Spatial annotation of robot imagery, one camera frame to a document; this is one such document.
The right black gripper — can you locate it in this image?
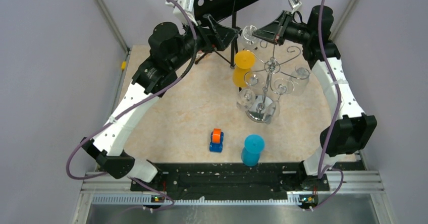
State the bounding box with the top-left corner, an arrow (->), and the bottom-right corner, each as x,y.
252,11 -> 312,46

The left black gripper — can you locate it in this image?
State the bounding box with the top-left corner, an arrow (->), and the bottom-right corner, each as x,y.
170,13 -> 238,70

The orange plastic wine glass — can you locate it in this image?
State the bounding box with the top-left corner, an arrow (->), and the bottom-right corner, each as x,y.
232,50 -> 256,88

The clear wine glass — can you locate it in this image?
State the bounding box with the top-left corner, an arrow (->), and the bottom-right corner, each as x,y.
236,71 -> 265,111

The blue plastic wine glass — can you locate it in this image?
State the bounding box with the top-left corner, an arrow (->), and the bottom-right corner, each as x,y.
241,134 -> 265,167

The clear glass with clips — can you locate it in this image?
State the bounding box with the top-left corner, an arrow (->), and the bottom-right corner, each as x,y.
290,66 -> 310,96

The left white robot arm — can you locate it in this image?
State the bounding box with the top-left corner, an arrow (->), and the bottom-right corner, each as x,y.
81,14 -> 240,190

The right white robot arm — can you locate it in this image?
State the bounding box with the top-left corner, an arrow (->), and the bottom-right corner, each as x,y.
252,5 -> 377,190

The yellow clamp left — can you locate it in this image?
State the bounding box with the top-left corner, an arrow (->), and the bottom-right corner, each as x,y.
121,61 -> 127,71

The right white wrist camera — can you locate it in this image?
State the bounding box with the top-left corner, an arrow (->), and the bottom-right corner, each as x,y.
288,0 -> 302,13

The silver wire glass rack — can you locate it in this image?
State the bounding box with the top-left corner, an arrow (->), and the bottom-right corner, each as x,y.
244,46 -> 302,124

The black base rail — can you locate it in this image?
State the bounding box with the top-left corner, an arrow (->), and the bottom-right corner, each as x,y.
148,162 -> 330,201

